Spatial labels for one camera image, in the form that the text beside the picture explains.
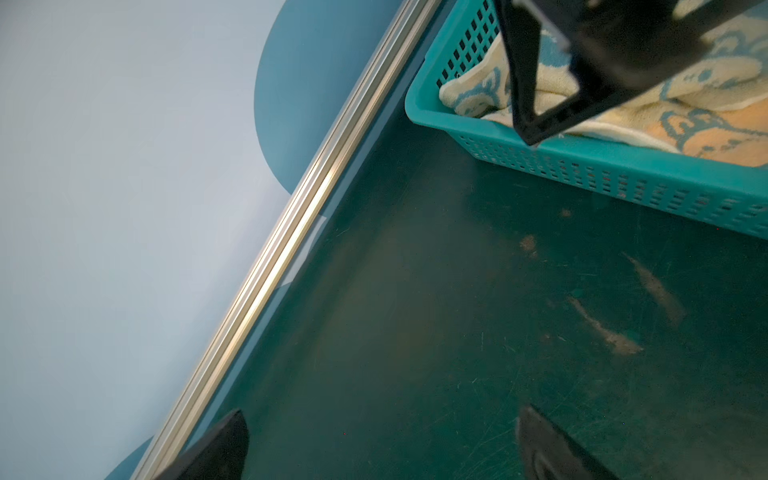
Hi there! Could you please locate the teal perforated plastic basket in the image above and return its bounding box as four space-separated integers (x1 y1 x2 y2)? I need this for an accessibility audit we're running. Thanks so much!
405 1 767 238

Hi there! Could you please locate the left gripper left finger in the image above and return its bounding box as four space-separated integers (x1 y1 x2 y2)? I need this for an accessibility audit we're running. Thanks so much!
156 409 249 480

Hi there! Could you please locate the aluminium frame back rail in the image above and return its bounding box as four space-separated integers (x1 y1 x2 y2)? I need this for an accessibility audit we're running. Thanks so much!
132 0 440 479

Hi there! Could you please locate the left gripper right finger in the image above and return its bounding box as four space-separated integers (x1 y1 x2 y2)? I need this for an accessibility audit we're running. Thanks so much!
515 405 618 480

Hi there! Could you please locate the bunny face pattern towel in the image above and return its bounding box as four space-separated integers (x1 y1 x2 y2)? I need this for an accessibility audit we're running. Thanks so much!
439 1 767 169

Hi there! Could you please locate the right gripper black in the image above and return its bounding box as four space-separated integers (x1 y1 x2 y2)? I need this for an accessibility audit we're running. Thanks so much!
494 0 758 145

